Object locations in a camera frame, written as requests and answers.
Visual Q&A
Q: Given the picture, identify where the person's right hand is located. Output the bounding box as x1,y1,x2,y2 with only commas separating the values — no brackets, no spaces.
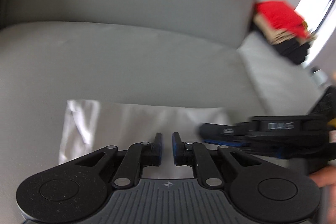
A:
310,166,333,188

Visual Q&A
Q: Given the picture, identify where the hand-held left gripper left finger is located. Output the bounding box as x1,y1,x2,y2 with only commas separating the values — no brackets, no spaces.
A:
76,133,163,188

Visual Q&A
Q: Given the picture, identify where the light grey seat cushion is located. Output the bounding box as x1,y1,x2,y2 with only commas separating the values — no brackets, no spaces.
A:
236,32,324,120

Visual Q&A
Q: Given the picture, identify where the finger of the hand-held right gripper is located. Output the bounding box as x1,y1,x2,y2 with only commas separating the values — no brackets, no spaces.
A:
198,122,254,138
203,138,284,159

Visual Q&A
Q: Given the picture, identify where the window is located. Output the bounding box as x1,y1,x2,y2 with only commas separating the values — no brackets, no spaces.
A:
294,0,336,70

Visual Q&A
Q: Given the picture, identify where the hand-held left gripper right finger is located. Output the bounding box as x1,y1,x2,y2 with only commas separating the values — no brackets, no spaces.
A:
172,132,263,186

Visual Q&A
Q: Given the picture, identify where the light grey shirt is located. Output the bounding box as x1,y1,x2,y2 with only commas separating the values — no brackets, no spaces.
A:
58,99,235,180

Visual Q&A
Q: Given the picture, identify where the grey sofa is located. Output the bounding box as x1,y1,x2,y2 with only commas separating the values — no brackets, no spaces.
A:
0,0,326,224

